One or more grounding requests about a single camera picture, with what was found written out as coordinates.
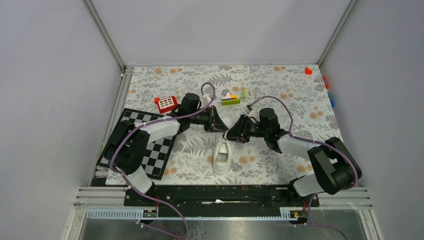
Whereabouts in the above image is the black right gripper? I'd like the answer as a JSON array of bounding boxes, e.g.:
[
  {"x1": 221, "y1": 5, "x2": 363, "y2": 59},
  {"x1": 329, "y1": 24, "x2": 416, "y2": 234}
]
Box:
[{"x1": 222, "y1": 114, "x2": 269, "y2": 144}]

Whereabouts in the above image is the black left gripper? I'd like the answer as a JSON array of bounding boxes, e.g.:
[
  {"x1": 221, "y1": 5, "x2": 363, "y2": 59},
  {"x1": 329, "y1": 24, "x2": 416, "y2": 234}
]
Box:
[{"x1": 189, "y1": 105, "x2": 229, "y2": 133}]

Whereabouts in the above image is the white sneaker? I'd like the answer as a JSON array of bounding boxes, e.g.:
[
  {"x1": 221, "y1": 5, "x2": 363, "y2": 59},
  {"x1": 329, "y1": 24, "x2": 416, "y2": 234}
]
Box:
[{"x1": 212, "y1": 118, "x2": 237, "y2": 175}]

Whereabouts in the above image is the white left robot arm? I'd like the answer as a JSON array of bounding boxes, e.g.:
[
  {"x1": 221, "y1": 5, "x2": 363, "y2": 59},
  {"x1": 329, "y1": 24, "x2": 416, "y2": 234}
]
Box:
[{"x1": 100, "y1": 93, "x2": 229, "y2": 206}]

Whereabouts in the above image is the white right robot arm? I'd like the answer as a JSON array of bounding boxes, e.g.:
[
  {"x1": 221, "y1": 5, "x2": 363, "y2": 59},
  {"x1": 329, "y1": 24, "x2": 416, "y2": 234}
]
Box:
[{"x1": 225, "y1": 108, "x2": 362, "y2": 206}]

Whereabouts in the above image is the green toy brick stack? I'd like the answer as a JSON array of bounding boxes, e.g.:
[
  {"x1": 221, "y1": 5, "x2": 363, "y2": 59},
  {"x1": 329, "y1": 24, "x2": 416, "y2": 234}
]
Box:
[{"x1": 221, "y1": 92, "x2": 241, "y2": 106}]

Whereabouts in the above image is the red white grid toy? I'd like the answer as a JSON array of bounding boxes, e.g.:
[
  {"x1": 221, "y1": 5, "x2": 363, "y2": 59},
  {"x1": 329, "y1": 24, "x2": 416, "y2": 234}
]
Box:
[{"x1": 154, "y1": 96, "x2": 178, "y2": 114}]

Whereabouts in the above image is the floral patterned table mat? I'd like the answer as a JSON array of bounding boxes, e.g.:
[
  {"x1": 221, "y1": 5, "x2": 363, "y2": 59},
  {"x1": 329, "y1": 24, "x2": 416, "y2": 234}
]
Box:
[{"x1": 101, "y1": 65, "x2": 361, "y2": 196}]

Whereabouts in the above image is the black white chessboard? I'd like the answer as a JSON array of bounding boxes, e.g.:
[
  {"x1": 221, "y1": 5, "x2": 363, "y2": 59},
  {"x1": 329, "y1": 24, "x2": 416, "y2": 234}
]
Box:
[{"x1": 97, "y1": 108, "x2": 176, "y2": 180}]

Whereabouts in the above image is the red triangular block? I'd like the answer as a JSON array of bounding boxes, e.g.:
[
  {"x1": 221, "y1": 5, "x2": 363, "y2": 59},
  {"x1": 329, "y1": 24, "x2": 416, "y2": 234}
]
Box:
[{"x1": 304, "y1": 67, "x2": 313, "y2": 75}]

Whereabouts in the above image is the blue toy piece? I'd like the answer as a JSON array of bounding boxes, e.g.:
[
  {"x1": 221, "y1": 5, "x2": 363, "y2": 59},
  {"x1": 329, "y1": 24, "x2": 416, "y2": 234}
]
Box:
[{"x1": 328, "y1": 93, "x2": 335, "y2": 108}]

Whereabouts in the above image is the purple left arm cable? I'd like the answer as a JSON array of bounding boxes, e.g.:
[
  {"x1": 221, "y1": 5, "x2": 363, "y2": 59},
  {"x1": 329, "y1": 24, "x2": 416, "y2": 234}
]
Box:
[{"x1": 108, "y1": 82, "x2": 217, "y2": 240}]

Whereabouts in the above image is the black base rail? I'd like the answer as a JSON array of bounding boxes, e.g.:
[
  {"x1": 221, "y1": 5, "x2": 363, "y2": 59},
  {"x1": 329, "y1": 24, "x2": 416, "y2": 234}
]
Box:
[{"x1": 123, "y1": 184, "x2": 320, "y2": 214}]

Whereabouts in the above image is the grey slotted cable duct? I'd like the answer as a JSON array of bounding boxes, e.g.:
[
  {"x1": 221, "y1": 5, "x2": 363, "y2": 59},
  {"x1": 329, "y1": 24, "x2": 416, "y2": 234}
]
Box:
[{"x1": 85, "y1": 204, "x2": 307, "y2": 221}]

